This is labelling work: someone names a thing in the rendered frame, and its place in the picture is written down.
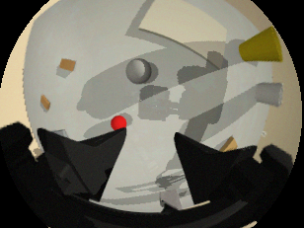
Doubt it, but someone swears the olive-yellow open cup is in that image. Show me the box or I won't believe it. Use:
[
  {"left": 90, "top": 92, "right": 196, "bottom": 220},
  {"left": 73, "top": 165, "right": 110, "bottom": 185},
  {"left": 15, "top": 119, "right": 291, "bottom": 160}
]
[{"left": 239, "top": 26, "right": 283, "bottom": 62}]

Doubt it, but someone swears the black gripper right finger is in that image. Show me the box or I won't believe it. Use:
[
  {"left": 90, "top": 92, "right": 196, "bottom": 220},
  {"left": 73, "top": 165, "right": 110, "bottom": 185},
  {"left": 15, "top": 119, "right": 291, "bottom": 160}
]
[{"left": 175, "top": 132, "right": 257, "bottom": 205}]

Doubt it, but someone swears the red ball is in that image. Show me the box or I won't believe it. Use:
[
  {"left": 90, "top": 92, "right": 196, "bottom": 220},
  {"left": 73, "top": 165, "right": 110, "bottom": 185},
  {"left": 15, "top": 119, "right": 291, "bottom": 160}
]
[{"left": 112, "top": 116, "right": 125, "bottom": 130}]

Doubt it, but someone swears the grey open cylinder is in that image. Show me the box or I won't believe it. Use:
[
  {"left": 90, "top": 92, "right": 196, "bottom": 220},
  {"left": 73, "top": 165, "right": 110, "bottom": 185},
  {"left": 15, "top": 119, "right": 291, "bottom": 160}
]
[{"left": 256, "top": 82, "right": 284, "bottom": 109}]

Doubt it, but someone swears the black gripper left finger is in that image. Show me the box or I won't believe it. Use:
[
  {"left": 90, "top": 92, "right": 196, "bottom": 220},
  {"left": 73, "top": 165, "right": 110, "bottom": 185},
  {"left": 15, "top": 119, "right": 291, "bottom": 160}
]
[{"left": 38, "top": 126, "right": 127, "bottom": 202}]

